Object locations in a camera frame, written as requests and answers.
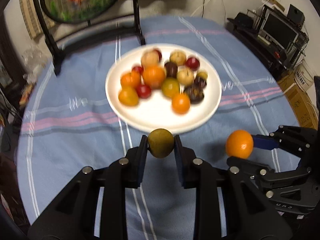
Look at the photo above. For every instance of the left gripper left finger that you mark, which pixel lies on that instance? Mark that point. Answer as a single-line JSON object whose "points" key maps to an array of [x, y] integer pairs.
{"points": [[71, 214]]}

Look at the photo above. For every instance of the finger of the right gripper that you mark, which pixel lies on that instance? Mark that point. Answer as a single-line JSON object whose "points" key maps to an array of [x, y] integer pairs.
{"points": [[295, 140], [255, 171]]}

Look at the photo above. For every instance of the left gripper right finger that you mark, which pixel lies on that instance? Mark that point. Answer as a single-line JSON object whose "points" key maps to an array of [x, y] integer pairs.
{"points": [[228, 205]]}

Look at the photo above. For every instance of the dark brown mangosteen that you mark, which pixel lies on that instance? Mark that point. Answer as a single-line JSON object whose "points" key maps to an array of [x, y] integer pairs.
{"points": [[194, 93]]}

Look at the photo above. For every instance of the small green yellow fruit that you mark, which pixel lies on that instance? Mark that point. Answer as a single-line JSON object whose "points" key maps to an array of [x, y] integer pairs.
{"points": [[161, 143]]}

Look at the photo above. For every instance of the small orange mandarin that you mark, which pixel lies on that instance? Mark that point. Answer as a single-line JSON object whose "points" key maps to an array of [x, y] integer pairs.
{"points": [[180, 103]]}

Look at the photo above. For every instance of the tan spotted passion fruit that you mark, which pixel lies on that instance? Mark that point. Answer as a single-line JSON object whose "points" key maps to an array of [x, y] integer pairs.
{"points": [[185, 76]]}

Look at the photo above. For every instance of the green orange mandarin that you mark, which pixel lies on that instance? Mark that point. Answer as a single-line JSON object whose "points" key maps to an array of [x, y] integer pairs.
{"points": [[170, 87]]}

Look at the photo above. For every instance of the tan round fruit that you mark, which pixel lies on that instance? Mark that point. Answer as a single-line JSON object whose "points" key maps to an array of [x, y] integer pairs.
{"points": [[178, 57]]}

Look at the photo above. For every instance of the large orange mandarin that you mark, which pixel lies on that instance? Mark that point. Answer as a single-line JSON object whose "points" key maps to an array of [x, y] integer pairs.
{"points": [[130, 79]]}

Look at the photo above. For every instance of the large tan spotted fruit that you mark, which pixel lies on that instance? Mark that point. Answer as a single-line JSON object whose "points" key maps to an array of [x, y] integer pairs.
{"points": [[150, 58]]}

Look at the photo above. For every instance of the large red plum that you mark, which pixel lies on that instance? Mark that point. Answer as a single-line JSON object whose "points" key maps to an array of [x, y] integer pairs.
{"points": [[159, 54]]}

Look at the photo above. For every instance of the small red cherry tomato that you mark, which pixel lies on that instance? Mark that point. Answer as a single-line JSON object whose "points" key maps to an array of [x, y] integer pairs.
{"points": [[138, 69]]}

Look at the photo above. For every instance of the cardboard box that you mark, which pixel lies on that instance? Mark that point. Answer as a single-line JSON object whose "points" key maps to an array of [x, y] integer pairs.
{"points": [[300, 102]]}

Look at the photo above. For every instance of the blue plaid tablecloth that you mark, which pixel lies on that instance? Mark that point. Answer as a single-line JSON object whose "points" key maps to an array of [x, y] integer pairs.
{"points": [[68, 124]]}

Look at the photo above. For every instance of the computer monitor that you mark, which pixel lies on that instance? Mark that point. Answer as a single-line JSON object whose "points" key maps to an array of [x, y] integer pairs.
{"points": [[279, 31]]}

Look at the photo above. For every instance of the white round plate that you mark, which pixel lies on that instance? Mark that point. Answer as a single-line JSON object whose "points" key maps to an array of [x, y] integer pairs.
{"points": [[156, 111]]}

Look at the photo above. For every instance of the black framed round goldfish screen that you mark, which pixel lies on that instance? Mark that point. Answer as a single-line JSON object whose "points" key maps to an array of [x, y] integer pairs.
{"points": [[59, 53]]}

